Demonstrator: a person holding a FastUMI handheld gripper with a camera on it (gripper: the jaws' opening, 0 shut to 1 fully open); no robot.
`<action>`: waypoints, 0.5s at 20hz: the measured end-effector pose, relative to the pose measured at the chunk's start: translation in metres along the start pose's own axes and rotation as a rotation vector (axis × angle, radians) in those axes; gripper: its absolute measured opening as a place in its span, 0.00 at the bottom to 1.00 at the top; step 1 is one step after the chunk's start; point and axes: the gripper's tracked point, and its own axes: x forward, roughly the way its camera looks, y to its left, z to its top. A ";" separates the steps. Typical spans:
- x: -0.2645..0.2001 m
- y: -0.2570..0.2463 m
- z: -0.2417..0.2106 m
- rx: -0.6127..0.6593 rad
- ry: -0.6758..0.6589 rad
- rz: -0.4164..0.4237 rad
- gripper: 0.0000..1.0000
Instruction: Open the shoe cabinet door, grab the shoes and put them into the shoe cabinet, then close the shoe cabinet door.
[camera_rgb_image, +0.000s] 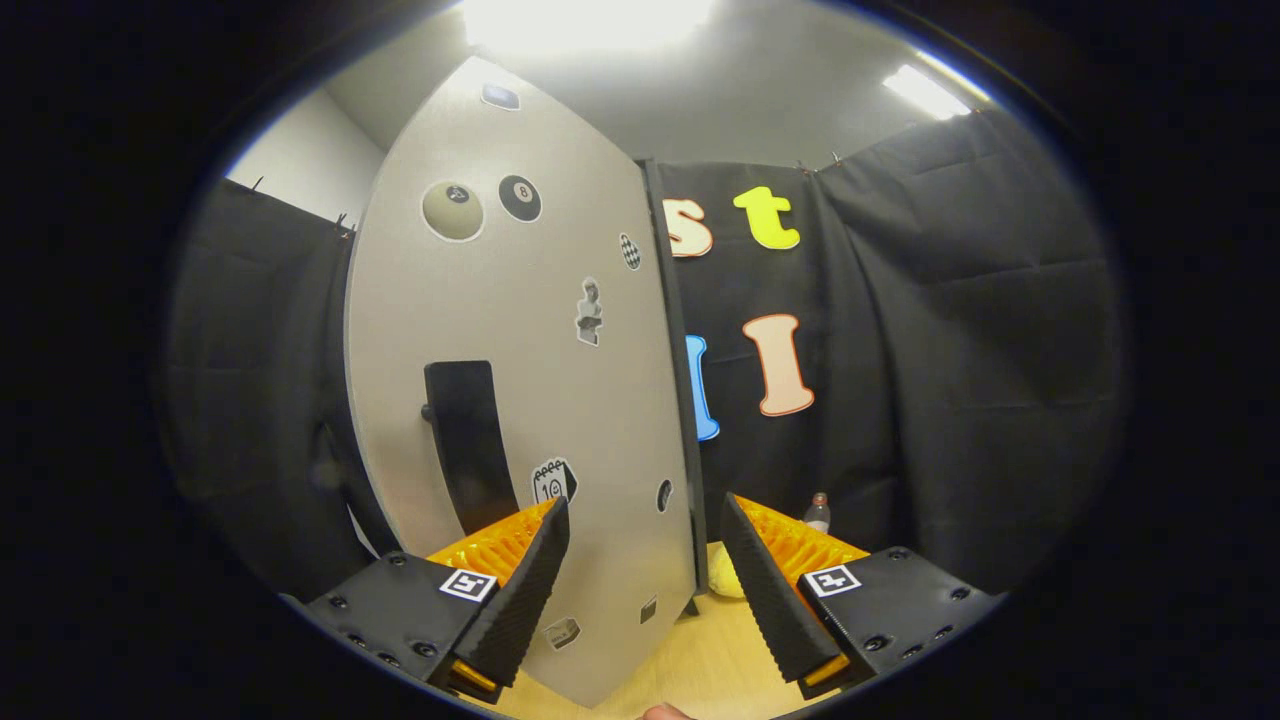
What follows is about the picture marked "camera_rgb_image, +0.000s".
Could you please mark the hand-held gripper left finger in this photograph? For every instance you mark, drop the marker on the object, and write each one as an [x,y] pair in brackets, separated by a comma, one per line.
[525,600]

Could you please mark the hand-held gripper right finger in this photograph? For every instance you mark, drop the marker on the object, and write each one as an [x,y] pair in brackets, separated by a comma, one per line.
[775,600]

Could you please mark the dark grey shoe cabinet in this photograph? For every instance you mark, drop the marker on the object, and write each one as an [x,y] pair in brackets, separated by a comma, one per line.
[699,530]

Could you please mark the beige shoe cabinet door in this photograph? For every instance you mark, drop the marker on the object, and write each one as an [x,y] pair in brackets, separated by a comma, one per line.
[560,420]

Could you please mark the yellow round object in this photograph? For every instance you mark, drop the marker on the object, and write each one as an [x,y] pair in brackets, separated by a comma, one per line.
[722,585]

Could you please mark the small bottle with red label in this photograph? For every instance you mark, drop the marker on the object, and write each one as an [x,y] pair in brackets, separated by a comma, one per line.
[818,515]

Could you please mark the black backdrop cloth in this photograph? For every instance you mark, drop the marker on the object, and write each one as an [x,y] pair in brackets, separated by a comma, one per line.
[950,350]

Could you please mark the large ceiling light panel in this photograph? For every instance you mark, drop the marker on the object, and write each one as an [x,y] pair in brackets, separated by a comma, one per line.
[585,22]

